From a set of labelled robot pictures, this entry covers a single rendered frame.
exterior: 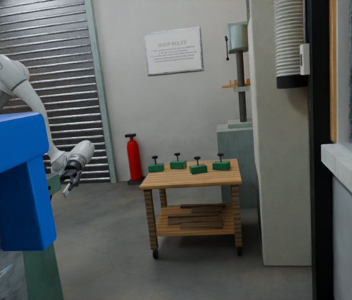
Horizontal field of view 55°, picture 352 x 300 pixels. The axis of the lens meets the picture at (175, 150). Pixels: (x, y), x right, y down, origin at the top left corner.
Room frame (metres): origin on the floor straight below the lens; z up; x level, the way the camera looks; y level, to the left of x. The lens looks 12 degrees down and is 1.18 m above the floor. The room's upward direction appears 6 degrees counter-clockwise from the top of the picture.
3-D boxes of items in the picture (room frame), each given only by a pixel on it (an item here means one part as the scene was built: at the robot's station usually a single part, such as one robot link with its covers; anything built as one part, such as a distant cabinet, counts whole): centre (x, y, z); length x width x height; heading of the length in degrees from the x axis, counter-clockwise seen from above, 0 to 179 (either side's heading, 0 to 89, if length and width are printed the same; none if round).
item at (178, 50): (3.94, -0.08, 1.48); 0.64 x 0.02 x 0.46; 79
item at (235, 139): (3.01, -0.63, 0.79); 0.62 x 0.48 x 1.58; 171
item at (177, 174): (2.33, -0.10, 0.32); 0.66 x 0.57 x 0.64; 82
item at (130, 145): (3.97, 0.50, 0.30); 0.19 x 0.18 x 0.60; 169
